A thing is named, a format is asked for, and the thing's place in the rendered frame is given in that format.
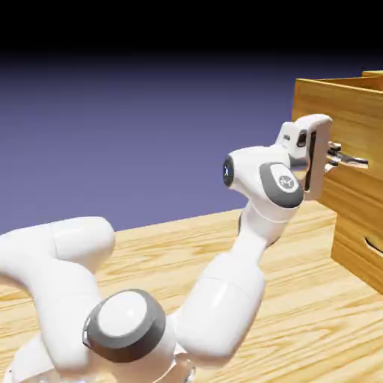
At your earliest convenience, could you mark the dark metal drawer handle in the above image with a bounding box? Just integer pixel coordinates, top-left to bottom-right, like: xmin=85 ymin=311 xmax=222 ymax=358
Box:
xmin=328 ymin=148 xmax=370 ymax=169

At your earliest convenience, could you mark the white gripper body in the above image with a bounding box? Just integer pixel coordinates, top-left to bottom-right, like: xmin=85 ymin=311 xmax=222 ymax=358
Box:
xmin=294 ymin=114 xmax=334 ymax=200

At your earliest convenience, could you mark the light wood closed drawer front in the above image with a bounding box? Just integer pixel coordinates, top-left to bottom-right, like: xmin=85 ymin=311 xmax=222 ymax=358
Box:
xmin=331 ymin=210 xmax=383 ymax=295

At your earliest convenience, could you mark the dark curved drawer handle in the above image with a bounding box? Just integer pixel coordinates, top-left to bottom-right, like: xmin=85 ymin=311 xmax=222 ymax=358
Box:
xmin=364 ymin=236 xmax=383 ymax=257

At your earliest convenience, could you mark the light wood cabinet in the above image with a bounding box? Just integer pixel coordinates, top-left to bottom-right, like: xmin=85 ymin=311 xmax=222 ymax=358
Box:
xmin=330 ymin=70 xmax=383 ymax=295

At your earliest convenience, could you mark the light wood pulled drawer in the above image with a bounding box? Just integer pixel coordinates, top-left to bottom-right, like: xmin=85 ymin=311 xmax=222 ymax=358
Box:
xmin=292 ymin=76 xmax=383 ymax=240

